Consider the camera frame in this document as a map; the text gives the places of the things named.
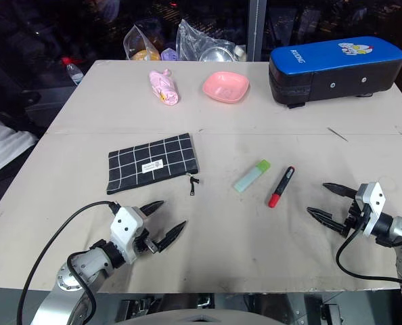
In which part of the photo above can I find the red and black marker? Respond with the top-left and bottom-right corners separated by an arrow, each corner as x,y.
267,165 -> 296,209

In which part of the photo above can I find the stainless steel bowl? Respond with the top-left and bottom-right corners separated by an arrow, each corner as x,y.
198,45 -> 236,64

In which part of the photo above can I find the plastic bottle with red cap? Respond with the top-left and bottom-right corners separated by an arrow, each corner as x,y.
61,56 -> 85,87

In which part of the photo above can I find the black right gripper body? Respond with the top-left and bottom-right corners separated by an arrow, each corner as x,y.
342,197 -> 372,237

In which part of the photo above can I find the clear crumpled plastic bag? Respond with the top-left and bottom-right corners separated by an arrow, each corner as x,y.
176,18 -> 247,64

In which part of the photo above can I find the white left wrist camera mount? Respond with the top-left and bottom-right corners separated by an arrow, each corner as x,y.
110,205 -> 151,265

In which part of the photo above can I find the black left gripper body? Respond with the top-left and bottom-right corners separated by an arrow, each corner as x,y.
133,229 -> 164,257

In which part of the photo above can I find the grey metal post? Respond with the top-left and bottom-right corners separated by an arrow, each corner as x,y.
248,0 -> 267,63

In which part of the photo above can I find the light green highlighter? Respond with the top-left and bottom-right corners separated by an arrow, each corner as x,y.
233,159 -> 272,193

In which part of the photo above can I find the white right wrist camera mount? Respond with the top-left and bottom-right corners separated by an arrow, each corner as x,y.
355,181 -> 386,238

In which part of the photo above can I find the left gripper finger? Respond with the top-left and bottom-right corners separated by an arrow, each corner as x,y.
139,200 -> 166,218
156,220 -> 187,253

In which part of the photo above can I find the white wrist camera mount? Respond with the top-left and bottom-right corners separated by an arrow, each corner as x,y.
110,205 -> 151,265
355,181 -> 386,238

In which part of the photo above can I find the blue and black padded box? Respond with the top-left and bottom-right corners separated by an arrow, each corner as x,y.
268,35 -> 402,110

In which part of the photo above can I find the black grid pencil pouch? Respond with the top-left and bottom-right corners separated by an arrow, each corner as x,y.
106,132 -> 201,198

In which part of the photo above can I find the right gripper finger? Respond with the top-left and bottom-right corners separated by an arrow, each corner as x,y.
322,182 -> 358,201
306,207 -> 351,237

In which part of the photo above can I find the small purple object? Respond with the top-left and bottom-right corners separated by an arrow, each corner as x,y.
160,47 -> 179,62

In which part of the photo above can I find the white cloth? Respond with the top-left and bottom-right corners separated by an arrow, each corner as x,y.
0,116 -> 40,189

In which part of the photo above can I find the pink plastic bowl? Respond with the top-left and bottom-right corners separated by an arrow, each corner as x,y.
202,70 -> 250,104

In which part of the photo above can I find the clear bag with orange item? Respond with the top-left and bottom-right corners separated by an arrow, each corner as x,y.
122,18 -> 165,62

